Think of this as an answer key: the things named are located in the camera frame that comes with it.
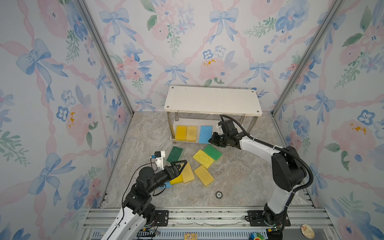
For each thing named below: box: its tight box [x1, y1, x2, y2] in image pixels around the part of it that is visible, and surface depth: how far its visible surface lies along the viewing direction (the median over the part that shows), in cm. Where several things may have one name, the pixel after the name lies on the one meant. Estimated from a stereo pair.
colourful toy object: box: [249, 232, 265, 240], surface depth 70 cm
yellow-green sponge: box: [192, 149, 215, 169], surface depth 96 cm
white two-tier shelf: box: [163, 86, 263, 144], surface depth 84 cm
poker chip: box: [215, 191, 223, 199], surface depth 83 cm
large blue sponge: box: [199, 126, 213, 144], surface depth 97 cm
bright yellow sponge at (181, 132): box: [175, 125, 187, 141], surface depth 100 cm
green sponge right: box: [204, 144, 223, 161], surface depth 99 cm
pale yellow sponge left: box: [181, 162, 195, 184], surface depth 90 cm
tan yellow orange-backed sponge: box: [186, 125, 197, 142], surface depth 100 cm
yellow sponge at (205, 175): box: [194, 165, 215, 187], surface depth 90 cm
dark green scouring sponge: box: [166, 146, 184, 163], surface depth 97 cm
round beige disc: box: [300, 224, 315, 239], surface depth 72 cm
